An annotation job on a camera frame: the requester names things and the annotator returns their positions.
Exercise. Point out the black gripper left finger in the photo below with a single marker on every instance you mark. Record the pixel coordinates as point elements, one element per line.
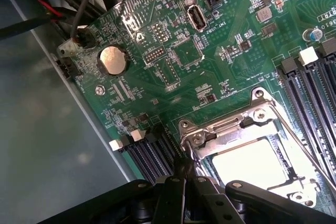
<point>168,197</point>

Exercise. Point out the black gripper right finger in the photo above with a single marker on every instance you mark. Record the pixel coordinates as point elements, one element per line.
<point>210,203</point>

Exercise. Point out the metal CPU socket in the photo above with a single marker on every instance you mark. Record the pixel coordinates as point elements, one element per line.
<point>236,134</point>

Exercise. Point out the RAM slot black clip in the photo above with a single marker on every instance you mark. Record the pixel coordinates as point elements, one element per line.
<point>162,140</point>
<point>136,153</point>
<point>330,48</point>

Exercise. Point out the black RAM slots left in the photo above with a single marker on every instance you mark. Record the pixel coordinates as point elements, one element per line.
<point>137,135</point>

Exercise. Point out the black ram slots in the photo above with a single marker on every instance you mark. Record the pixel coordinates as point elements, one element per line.
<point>137,135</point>
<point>302,98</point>

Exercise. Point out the RAM slot white clip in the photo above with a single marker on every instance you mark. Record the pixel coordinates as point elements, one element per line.
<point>116,145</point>
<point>311,55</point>

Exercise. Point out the green motherboard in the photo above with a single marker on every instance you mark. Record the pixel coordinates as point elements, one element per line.
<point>225,77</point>

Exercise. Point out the silver mounting screw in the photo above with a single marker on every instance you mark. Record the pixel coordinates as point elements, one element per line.
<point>99,90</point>

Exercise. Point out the black RAM slots right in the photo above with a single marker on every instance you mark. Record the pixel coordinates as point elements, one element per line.
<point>302,98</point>

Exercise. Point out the silver coin cell battery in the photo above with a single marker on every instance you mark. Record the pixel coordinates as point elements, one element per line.
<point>113,60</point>

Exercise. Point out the black edge connector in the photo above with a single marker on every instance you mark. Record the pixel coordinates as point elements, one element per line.
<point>64,68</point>

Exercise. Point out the internal USB port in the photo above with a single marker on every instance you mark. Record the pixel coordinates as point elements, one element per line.
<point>197,18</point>

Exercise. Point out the grey square inductor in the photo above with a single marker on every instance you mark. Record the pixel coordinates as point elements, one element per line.
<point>263,15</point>

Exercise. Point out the silver blue capacitor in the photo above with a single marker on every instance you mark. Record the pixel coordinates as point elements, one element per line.
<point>315,35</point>

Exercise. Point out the silver socket cover frame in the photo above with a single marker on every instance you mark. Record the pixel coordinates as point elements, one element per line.
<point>225,132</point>

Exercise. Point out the white corner bracket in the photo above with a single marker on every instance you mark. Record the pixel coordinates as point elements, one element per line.
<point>67,49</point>

